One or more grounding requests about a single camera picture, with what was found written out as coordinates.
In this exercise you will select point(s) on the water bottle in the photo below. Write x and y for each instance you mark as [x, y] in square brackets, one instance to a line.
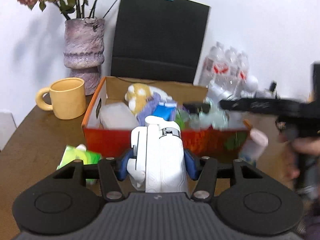
[213, 62]
[228, 70]
[243, 69]

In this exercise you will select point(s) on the white box on floor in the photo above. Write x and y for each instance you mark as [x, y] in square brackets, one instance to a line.
[7, 127]

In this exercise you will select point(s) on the right water bottle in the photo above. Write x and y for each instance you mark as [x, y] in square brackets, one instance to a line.
[243, 69]

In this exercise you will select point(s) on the purple towel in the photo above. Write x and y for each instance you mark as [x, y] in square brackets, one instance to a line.
[152, 103]

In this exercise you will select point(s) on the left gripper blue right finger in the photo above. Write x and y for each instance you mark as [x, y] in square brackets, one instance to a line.
[192, 164]

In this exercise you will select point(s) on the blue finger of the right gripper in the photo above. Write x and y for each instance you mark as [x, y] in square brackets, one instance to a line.
[197, 107]

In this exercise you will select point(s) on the pink round jar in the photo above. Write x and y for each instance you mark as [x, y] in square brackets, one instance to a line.
[254, 147]

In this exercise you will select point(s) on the white robot toy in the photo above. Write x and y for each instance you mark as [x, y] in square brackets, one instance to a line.
[158, 165]

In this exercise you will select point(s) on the iridescent plastic bag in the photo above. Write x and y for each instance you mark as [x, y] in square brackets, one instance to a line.
[216, 118]

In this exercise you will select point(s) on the yellow white plush toy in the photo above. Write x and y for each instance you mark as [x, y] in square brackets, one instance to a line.
[137, 96]

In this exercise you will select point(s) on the middle water bottle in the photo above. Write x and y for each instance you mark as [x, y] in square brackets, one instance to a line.
[228, 70]

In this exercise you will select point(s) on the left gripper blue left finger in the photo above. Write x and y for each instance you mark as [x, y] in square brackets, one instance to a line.
[121, 164]

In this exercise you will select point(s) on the white robot figurine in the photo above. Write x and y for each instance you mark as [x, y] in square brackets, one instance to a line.
[217, 93]

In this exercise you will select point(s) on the clear plastic swab box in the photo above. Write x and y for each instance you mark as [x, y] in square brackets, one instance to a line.
[117, 116]

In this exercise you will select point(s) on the purple fuzzy vase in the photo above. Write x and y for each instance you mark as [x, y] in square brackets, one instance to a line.
[84, 50]

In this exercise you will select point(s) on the yellow mug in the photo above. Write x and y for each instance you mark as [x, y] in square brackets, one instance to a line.
[65, 97]

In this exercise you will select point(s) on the left water bottle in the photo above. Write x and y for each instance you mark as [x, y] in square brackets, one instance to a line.
[213, 62]

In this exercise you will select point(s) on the black paper bag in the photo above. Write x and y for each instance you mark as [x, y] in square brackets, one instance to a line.
[159, 39]

